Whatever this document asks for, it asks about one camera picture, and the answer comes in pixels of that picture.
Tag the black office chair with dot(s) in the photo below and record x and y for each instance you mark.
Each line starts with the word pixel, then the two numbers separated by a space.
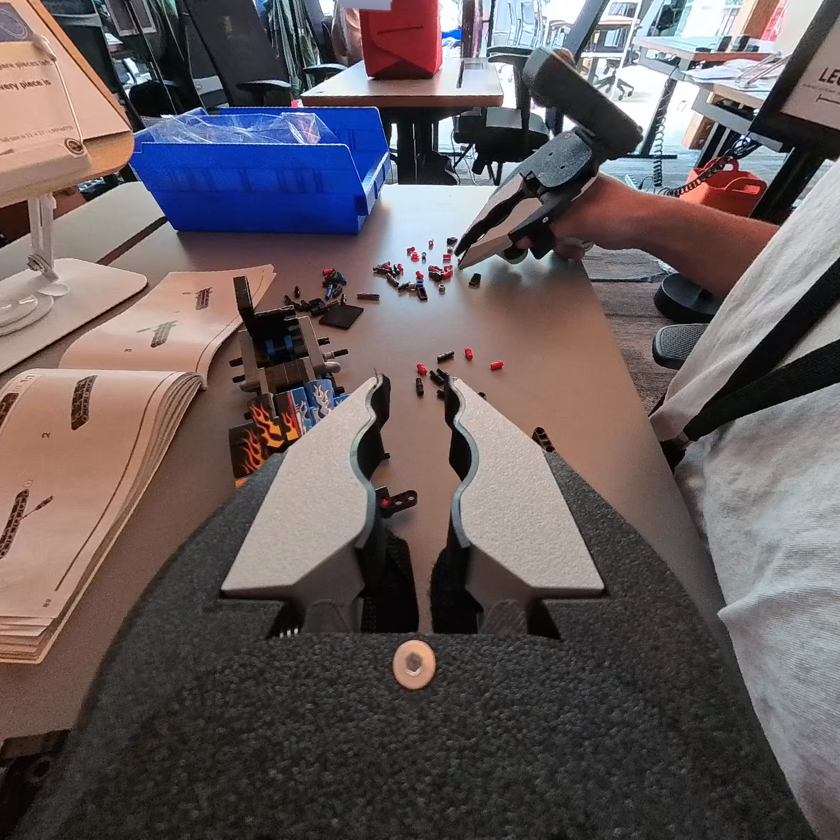
pixel 229 46
pixel 505 134

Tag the black chair armrest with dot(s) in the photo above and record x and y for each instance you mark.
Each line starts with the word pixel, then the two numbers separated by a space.
pixel 679 344

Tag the red bag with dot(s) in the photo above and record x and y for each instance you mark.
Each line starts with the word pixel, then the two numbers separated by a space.
pixel 400 39

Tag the cluster of black blue lego pins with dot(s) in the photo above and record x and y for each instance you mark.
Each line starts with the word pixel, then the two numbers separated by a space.
pixel 331 279

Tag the white document stand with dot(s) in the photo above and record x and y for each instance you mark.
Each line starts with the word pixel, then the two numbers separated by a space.
pixel 79 289

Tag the person's right hand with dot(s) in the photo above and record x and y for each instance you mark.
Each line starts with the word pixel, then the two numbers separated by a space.
pixel 610 213

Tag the long black lego beam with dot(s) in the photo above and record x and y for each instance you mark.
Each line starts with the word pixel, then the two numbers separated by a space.
pixel 543 438

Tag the clear plastic bag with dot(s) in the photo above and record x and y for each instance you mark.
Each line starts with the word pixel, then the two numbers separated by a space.
pixel 216 128

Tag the open lego instruction booklet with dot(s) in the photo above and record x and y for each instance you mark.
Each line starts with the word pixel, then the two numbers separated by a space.
pixel 85 459

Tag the brown top table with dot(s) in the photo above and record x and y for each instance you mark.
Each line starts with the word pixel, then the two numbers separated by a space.
pixel 407 88

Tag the partly built lego model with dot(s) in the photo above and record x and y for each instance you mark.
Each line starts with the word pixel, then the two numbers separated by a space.
pixel 282 367

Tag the black framed sign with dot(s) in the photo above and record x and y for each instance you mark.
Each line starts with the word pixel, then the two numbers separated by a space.
pixel 807 85

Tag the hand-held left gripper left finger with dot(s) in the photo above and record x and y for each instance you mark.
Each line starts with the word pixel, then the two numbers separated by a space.
pixel 308 512

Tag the black round base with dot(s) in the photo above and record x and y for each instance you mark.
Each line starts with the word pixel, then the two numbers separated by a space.
pixel 686 298

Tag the black flat lego tile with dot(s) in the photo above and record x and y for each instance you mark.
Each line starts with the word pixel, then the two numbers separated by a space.
pixel 341 316

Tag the short black lego beam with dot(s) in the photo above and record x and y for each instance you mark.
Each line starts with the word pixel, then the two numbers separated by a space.
pixel 400 502

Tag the person's white shirt torso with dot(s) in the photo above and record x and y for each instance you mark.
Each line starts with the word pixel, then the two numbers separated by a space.
pixel 774 538

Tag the person's right forearm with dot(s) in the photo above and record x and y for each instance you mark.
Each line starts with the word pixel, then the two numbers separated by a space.
pixel 709 239

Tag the wooden desk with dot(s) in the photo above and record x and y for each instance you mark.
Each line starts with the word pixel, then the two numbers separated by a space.
pixel 695 49

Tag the propped paper booklet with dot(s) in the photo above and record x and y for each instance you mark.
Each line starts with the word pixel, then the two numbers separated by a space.
pixel 46 98

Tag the blue plastic bin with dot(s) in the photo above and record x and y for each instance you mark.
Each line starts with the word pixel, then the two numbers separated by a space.
pixel 262 190

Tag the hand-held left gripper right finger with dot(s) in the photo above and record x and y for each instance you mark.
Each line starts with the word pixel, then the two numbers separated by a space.
pixel 525 518

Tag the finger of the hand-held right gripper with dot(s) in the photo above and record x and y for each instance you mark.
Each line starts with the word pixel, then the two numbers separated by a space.
pixel 505 233
pixel 492 213

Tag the cluster of red black lego pins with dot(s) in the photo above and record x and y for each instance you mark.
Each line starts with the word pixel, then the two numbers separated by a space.
pixel 436 377
pixel 420 269

